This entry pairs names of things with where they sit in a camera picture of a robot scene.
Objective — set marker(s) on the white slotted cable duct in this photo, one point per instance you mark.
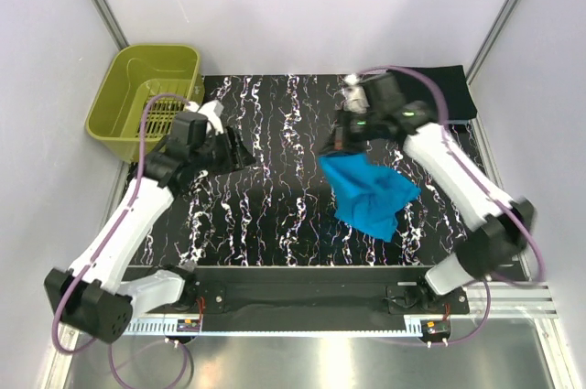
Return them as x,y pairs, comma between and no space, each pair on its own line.
177,327

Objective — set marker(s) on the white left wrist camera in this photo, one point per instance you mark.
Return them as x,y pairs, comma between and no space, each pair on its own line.
212,111

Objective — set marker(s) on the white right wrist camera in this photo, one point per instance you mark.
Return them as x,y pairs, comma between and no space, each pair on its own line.
355,100

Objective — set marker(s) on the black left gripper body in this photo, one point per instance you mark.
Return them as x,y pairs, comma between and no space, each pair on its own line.
213,156

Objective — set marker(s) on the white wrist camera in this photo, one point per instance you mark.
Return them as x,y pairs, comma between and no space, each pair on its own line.
355,100
212,111

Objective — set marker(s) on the aluminium frame rail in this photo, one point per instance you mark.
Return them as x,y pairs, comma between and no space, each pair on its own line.
513,299

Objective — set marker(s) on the bright blue t shirt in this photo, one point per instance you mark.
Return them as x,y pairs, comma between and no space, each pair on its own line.
368,196

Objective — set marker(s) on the black marbled table mat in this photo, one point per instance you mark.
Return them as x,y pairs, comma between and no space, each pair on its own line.
280,211

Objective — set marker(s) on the olive green plastic basket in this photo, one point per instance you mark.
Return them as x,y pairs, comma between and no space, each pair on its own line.
136,75

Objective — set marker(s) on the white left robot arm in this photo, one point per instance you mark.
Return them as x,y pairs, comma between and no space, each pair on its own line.
92,295

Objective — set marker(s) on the right aluminium corner post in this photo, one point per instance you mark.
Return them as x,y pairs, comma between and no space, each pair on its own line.
497,27

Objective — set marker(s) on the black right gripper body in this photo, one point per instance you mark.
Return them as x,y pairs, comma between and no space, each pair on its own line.
353,129

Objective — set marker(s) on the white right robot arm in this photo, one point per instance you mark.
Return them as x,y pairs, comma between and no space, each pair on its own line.
499,225

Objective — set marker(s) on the folded black t shirt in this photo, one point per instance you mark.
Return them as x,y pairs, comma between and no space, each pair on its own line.
453,85

